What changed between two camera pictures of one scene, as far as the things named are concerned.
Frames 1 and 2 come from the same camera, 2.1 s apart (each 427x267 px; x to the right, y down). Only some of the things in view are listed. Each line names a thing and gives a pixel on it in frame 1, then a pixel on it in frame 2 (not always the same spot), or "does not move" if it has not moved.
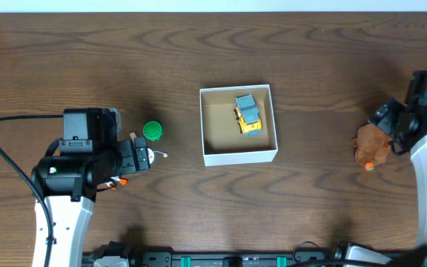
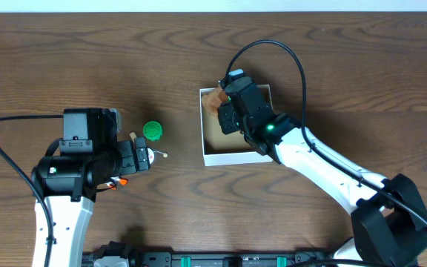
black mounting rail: (235, 259) does not move
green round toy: (153, 130) does not move
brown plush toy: (373, 146) → (210, 101)
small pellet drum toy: (150, 153) does not move
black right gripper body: (394, 113) → (233, 121)
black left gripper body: (141, 158) does not move
